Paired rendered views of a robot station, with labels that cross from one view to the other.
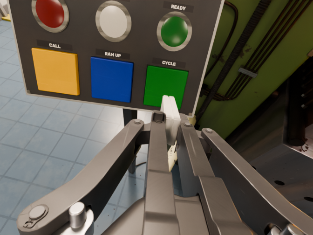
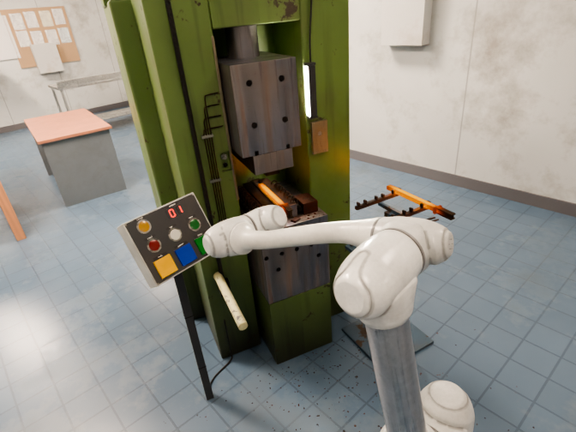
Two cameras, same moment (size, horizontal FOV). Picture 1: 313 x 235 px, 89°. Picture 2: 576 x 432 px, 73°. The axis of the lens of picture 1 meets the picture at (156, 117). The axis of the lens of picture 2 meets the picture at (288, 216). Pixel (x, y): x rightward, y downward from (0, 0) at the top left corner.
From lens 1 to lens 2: 1.47 m
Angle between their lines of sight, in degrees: 40
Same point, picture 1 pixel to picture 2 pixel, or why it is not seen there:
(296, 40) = (228, 198)
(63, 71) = (168, 263)
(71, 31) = (163, 247)
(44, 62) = (160, 264)
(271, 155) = not seen: hidden behind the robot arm
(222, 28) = not seen: hidden behind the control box
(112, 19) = (175, 233)
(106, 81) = (185, 255)
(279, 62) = (231, 208)
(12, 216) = not seen: outside the picture
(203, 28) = (201, 217)
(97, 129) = (124, 411)
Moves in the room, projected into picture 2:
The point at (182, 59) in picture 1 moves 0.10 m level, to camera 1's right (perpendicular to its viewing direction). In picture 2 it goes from (202, 230) to (221, 221)
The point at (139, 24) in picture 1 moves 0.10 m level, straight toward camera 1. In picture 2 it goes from (183, 230) to (200, 235)
